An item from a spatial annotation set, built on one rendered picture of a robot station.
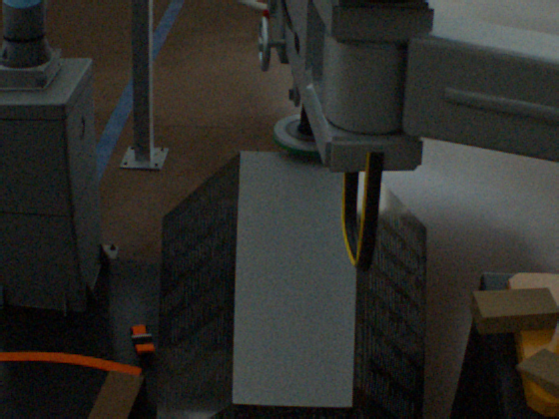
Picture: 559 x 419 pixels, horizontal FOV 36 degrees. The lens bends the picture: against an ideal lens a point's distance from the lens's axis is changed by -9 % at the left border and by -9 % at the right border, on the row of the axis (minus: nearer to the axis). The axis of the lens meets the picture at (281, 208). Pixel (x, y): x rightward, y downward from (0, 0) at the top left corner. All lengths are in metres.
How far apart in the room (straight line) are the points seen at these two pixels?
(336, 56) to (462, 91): 0.25
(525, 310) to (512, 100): 0.54
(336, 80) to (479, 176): 2.59
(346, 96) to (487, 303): 0.59
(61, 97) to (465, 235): 1.82
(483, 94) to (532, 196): 2.53
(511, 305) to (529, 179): 2.36
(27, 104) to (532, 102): 1.74
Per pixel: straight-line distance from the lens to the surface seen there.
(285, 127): 2.62
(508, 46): 1.72
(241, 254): 2.17
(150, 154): 4.23
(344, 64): 1.74
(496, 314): 2.01
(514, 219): 4.01
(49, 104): 2.89
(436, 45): 1.70
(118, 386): 2.80
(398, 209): 2.63
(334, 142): 1.79
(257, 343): 1.91
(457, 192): 4.14
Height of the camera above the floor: 2.03
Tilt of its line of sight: 31 degrees down
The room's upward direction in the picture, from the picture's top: 2 degrees clockwise
